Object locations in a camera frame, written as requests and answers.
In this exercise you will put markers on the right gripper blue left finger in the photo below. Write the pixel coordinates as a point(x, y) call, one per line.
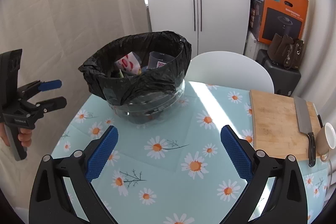
point(50, 203)

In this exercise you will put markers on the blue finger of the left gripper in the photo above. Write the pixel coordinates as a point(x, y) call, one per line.
point(50, 85)
point(52, 104)

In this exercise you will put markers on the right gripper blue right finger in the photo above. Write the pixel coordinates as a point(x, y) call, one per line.
point(287, 201)

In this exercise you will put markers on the black trash bag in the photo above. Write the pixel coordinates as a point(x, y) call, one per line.
point(106, 81)

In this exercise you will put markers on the clear plastic trash bin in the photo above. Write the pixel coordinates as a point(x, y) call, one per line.
point(146, 108)

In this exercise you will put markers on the person's left hand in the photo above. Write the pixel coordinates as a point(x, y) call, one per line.
point(25, 136)

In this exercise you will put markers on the wooden cutting board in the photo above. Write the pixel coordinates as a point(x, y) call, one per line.
point(275, 127)

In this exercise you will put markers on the red heart paper wrapper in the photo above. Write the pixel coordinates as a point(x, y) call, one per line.
point(130, 64)

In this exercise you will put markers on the steel cleaver knife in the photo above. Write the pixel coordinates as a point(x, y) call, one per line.
point(304, 125)

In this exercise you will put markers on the small black paring knife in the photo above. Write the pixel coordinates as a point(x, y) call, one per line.
point(318, 116)

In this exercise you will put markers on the daisy pattern tablecloth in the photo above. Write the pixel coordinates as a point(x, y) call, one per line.
point(173, 168)

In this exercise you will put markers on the black suitcase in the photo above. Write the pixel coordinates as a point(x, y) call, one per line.
point(284, 81)

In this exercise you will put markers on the white round chair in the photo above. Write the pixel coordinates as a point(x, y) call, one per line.
point(229, 69)

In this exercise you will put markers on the brown leather handbag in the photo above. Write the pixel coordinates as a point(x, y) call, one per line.
point(286, 51)

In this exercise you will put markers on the white radiator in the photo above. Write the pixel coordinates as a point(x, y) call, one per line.
point(252, 46)

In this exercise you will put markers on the orange Philips appliance box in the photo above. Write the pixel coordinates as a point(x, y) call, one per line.
point(282, 17)

